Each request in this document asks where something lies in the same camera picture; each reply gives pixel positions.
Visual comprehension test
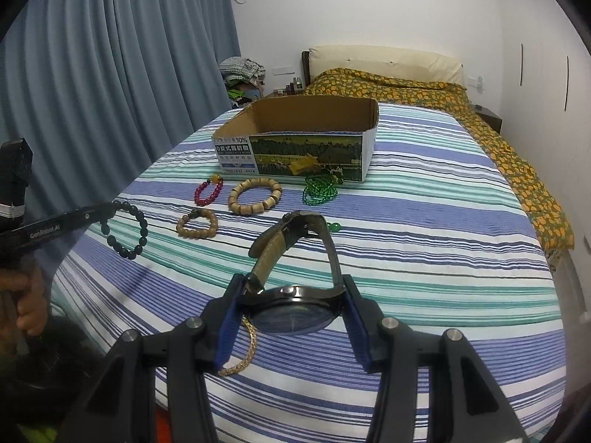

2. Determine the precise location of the black bead bracelet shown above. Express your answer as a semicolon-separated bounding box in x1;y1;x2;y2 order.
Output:
100;199;150;261

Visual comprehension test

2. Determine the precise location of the gold chain bangle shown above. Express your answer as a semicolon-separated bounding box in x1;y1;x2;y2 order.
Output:
217;316;259;378

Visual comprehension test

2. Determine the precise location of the brown round bead bracelet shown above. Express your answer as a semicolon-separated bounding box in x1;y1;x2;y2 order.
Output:
175;207;219;240

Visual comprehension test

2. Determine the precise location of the black wristwatch leather strap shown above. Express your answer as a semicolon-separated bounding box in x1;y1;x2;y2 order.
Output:
236;210;348;336

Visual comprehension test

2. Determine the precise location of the green bead necklace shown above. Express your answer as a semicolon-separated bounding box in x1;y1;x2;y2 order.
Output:
301;172;341;207

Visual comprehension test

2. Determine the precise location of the person left hand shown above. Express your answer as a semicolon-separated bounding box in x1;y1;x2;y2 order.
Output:
1;255;49;356

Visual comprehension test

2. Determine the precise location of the blue grey curtain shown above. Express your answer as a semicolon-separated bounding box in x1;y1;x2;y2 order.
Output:
1;0;239;219

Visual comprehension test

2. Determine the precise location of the striped blue green bedsheet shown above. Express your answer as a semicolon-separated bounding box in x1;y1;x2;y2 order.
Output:
52;104;566;442

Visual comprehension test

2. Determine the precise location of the yellow floral blanket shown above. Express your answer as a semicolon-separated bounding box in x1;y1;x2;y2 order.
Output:
304;68;575;255

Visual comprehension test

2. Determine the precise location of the pile of clothes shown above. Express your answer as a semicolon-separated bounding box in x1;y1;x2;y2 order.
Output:
218;56;266;108

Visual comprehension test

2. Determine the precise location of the cardboard box printed front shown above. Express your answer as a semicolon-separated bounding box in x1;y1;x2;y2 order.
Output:
211;95;379;182

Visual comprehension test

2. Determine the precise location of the left dark nightstand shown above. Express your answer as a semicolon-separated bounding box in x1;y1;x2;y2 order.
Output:
269;77;305;97

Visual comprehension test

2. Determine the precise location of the dark wooden nightstand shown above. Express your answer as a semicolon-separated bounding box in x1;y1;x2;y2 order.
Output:
472;104;502;134

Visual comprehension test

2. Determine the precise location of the cream padded headboard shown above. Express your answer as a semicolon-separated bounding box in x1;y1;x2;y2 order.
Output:
308;45;464;85

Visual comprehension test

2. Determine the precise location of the white wardrobe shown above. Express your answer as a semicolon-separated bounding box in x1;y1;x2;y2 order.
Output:
499;0;590;303

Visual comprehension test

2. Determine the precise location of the red bead bracelet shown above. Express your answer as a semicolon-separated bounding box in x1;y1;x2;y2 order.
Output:
193;174;226;207

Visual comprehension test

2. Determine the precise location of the light wooden barrel bracelet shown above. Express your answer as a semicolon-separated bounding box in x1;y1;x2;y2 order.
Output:
227;177;284;216

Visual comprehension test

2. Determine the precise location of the white wall socket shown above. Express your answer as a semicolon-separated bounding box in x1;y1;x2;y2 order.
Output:
467;76;484;94

